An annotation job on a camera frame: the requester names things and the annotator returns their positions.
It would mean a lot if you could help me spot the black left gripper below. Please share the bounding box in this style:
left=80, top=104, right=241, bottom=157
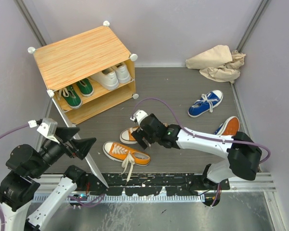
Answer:
left=31, top=126, right=97, bottom=177

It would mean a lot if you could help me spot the orange sneaker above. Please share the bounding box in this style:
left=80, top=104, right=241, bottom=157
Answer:
left=119, top=127, right=139, bottom=144
left=102, top=141, right=151, bottom=183

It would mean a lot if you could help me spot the white cabinet door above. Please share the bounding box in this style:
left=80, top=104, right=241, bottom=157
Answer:
left=52, top=97, right=109, bottom=188

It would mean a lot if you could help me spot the green sneaker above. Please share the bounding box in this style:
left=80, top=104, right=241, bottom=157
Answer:
left=58, top=85, right=82, bottom=109
left=76, top=78, right=94, bottom=97

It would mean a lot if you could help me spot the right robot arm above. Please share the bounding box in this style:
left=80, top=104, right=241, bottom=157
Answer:
left=130, top=110, right=262, bottom=190

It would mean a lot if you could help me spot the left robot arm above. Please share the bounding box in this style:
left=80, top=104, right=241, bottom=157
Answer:
left=0, top=127, right=96, bottom=231

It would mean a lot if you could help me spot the white shoe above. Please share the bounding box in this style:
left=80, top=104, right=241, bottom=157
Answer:
left=90, top=67, right=119, bottom=90
left=111, top=62, right=131, bottom=84

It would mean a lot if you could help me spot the wooden shoe cabinet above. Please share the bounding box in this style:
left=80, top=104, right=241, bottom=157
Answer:
left=27, top=21, right=139, bottom=125

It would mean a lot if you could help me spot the blue sneaker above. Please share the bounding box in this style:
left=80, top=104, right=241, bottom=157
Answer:
left=187, top=90, right=223, bottom=118
left=214, top=116, right=240, bottom=136

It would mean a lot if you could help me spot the beige cloth bag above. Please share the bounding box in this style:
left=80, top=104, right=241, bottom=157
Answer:
left=185, top=45, right=246, bottom=84

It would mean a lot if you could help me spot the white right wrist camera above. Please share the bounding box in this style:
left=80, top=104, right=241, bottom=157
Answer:
left=130, top=110, right=148, bottom=126

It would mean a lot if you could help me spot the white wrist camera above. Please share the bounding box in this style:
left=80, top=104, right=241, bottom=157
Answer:
left=130, top=110, right=148, bottom=126
left=28, top=118, right=59, bottom=143

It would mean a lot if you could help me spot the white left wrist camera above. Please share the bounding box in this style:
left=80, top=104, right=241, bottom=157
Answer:
left=28, top=118, right=59, bottom=143

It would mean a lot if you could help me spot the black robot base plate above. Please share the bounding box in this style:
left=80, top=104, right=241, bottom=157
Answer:
left=77, top=173, right=217, bottom=196

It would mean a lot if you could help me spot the grey cable duct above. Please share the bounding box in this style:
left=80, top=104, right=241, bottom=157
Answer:
left=32, top=193, right=206, bottom=204

